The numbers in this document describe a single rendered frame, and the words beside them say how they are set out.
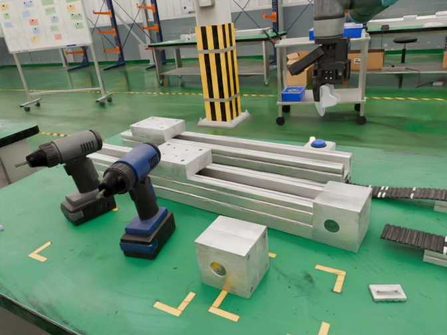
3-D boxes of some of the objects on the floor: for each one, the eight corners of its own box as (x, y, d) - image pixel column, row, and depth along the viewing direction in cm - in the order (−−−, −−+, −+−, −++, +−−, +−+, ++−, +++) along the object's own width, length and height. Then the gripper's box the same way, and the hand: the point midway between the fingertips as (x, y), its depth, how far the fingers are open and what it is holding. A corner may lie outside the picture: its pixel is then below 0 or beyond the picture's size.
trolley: (362, 110, 403) (369, 17, 362) (366, 125, 356) (374, 20, 314) (275, 111, 435) (272, 26, 393) (267, 125, 388) (263, 30, 346)
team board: (20, 112, 585) (-25, -16, 504) (39, 105, 629) (0, -15, 548) (102, 108, 557) (67, -29, 476) (115, 100, 602) (85, -27, 521)
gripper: (342, 38, 83) (340, 121, 92) (353, 33, 90) (349, 112, 98) (308, 40, 88) (308, 119, 96) (320, 35, 94) (320, 110, 103)
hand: (319, 111), depth 98 cm, fingers closed
